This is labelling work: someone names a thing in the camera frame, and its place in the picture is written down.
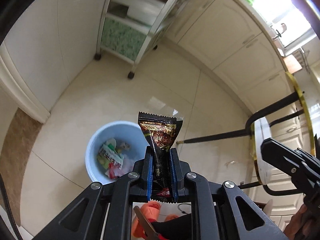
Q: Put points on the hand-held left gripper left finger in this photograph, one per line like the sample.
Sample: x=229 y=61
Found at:
x=148 y=172

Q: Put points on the wooden cutting board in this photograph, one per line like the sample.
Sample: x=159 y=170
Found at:
x=293 y=63

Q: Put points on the light blue trash bin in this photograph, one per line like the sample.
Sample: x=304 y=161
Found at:
x=97 y=140

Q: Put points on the kitchen window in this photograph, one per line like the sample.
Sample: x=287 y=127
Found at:
x=287 y=7

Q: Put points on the round white marble table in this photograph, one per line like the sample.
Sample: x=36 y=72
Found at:
x=263 y=142

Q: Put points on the white red large packet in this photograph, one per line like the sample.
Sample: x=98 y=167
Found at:
x=110 y=156

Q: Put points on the black sachet red label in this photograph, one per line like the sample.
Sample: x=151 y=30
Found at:
x=160 y=137

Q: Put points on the white door frame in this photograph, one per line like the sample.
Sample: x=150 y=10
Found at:
x=22 y=80

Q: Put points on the person's right hand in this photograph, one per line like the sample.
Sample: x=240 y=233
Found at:
x=297 y=222

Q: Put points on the metal kitchen cart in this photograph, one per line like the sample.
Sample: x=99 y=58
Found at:
x=125 y=35

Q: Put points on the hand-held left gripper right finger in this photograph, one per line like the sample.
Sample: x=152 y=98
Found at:
x=175 y=172

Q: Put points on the metal kitchen faucet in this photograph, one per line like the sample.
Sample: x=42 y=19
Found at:
x=281 y=27

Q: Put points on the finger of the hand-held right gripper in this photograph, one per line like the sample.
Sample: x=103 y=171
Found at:
x=277 y=152

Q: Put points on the orange slipper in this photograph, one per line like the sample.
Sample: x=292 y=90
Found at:
x=151 y=208

